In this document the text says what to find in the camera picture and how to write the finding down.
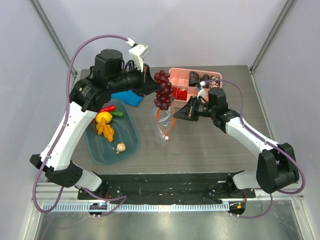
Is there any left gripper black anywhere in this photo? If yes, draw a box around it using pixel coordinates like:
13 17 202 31
108 61 161 98

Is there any purple grape bunch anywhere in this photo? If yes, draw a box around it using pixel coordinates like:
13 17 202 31
154 70 174 111

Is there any clear zip bag orange zipper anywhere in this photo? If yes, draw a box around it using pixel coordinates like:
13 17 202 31
150 104 176 147

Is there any green chili pepper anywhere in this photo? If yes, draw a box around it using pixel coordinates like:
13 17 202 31
109 110 124 118

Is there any red chili pepper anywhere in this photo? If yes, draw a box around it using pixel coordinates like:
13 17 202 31
99 105 116 113

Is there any yellow lemon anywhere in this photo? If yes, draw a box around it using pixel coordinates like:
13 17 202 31
95 111 113 124

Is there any orange ginger-like food piece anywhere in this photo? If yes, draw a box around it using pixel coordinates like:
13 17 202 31
96 117 115 143

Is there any garlic bulb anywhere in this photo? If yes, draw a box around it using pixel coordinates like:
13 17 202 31
116 142 126 154

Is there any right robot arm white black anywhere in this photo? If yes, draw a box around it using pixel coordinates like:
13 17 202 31
173 88 300 198

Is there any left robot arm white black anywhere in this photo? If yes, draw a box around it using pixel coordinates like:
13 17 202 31
30 44 159 200

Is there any teal plastic food tray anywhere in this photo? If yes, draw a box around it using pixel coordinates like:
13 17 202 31
84 99 140 165

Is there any red rolled sock right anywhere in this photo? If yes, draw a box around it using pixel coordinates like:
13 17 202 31
176 88 188 101

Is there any blue folded cloth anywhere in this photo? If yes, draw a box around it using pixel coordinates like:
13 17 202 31
111 90 143 107

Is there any pink compartment organizer box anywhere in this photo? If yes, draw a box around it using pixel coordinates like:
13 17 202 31
169 67 222 108

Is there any floral rolled sock right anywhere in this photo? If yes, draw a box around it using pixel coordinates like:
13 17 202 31
208 75 221 89

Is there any black rolled sock middle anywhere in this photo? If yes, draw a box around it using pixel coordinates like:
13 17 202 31
199 74 210 82

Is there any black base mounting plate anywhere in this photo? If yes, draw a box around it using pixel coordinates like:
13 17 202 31
77 171 257 205

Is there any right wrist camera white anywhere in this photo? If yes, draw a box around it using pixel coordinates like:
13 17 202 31
194 81 207 99

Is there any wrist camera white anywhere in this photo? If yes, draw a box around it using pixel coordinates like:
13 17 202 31
126 38 150 72
194 81 207 99

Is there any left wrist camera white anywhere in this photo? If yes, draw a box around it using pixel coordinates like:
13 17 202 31
126 38 150 72

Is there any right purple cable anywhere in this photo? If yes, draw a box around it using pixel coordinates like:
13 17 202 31
203 79 307 219

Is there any left aluminium frame post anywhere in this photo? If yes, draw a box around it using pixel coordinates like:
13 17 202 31
29 0 71 67

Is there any aluminium frame post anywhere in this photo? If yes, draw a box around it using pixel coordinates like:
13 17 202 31
249 0 297 74
29 0 71 67

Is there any right aluminium frame post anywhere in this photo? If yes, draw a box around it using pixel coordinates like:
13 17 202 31
249 0 297 74

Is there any slotted cable duct rail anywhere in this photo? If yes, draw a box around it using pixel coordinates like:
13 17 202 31
52 202 230 213

